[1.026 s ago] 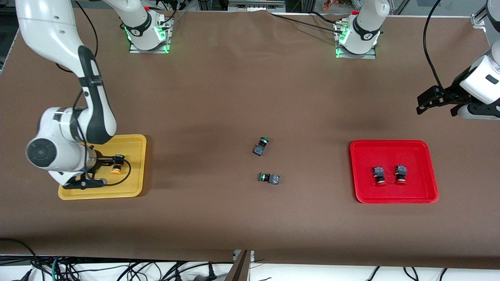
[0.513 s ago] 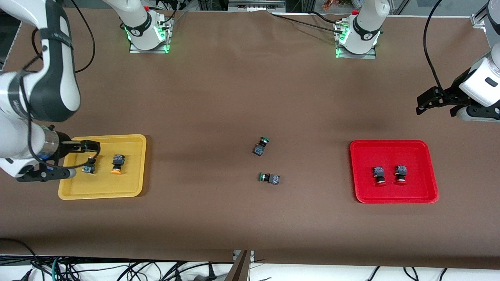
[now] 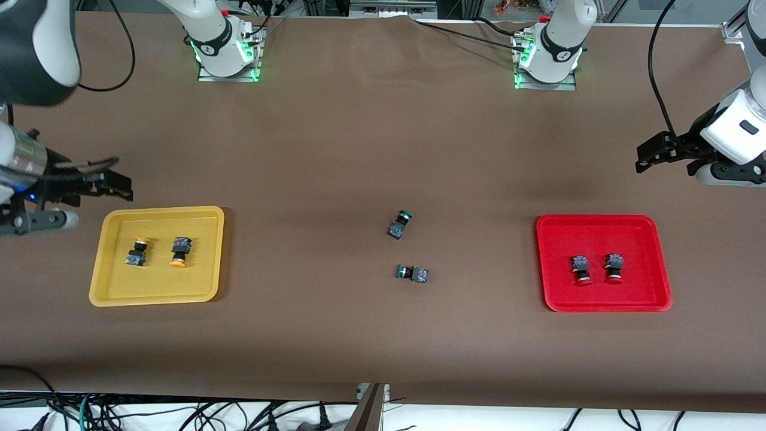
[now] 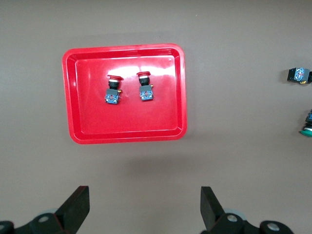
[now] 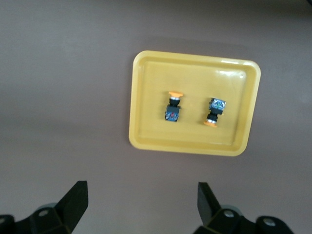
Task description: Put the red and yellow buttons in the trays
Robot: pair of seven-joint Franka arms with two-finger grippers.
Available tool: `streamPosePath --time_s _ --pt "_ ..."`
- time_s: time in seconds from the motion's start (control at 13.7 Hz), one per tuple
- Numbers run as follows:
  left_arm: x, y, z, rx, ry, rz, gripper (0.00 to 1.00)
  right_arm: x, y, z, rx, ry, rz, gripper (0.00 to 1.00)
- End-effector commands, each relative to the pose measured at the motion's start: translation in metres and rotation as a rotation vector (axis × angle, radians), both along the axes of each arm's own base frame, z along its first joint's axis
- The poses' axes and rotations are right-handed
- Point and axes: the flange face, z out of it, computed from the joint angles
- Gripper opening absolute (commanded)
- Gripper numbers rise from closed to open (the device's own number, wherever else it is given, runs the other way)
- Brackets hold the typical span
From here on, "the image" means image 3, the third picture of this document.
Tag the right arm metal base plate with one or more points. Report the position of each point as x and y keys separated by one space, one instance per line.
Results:
x=230 y=76

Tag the red plastic tray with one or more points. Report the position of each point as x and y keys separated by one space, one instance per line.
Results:
x=562 y=239

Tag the yellow push button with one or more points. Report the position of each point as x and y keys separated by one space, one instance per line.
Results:
x=136 y=257
x=181 y=246

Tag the aluminium frame profile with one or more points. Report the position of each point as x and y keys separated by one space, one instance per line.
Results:
x=733 y=31

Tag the metal table leg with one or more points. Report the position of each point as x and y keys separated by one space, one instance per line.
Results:
x=371 y=413

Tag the red push button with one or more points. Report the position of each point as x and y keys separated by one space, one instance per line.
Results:
x=579 y=263
x=614 y=262

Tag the green push button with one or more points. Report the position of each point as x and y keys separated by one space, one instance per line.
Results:
x=419 y=275
x=397 y=229

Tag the yellow plastic tray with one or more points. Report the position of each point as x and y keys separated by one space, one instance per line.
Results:
x=158 y=281

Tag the brown table cover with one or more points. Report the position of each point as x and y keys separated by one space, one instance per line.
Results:
x=359 y=335

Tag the grey background device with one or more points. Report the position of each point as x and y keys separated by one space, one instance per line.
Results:
x=389 y=9

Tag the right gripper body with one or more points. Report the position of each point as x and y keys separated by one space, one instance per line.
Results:
x=61 y=179

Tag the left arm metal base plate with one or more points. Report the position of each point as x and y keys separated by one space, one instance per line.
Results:
x=547 y=86

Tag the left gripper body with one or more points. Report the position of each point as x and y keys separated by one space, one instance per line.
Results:
x=686 y=145

